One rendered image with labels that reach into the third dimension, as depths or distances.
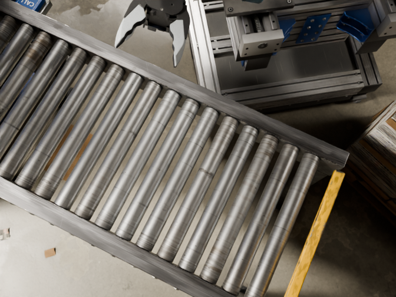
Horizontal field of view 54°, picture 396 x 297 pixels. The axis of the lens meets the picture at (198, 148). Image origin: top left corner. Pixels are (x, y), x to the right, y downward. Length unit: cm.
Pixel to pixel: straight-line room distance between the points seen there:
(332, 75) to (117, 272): 136
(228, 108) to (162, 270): 50
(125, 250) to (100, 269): 84
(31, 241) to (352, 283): 151
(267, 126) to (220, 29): 93
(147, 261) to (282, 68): 120
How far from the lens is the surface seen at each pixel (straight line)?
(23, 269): 203
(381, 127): 154
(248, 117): 116
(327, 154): 118
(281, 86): 186
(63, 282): 196
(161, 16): 79
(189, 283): 107
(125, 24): 76
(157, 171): 110
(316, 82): 191
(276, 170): 113
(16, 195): 119
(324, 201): 112
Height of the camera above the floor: 187
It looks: 74 degrees down
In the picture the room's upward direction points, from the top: 3 degrees clockwise
